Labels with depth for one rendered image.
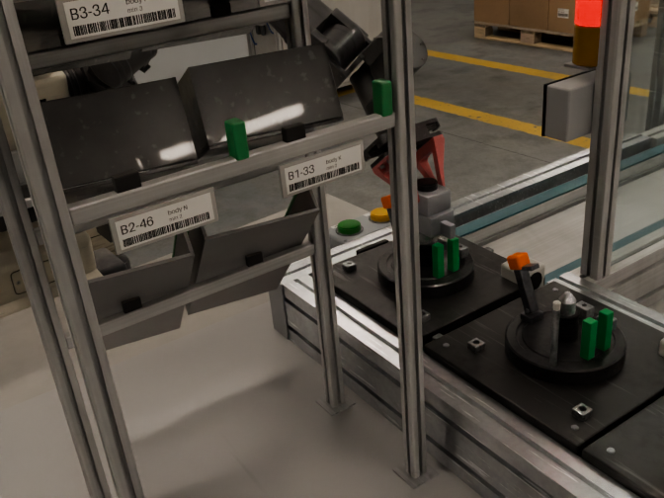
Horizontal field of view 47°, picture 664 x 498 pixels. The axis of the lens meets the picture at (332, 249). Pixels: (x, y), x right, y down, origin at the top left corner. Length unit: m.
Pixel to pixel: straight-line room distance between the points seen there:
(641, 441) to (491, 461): 0.16
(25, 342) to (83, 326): 0.73
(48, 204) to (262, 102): 0.22
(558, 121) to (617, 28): 0.13
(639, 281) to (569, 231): 0.19
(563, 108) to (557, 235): 0.38
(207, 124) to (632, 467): 0.52
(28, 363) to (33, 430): 0.18
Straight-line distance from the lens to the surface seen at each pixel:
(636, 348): 0.99
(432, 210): 1.04
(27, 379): 1.26
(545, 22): 6.59
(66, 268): 0.60
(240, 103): 0.69
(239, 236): 0.81
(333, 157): 0.67
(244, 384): 1.12
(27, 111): 0.56
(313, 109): 0.71
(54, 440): 1.12
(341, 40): 1.08
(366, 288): 1.09
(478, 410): 0.89
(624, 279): 1.21
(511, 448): 0.84
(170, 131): 0.65
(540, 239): 1.34
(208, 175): 0.62
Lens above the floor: 1.52
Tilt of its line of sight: 27 degrees down
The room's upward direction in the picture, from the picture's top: 5 degrees counter-clockwise
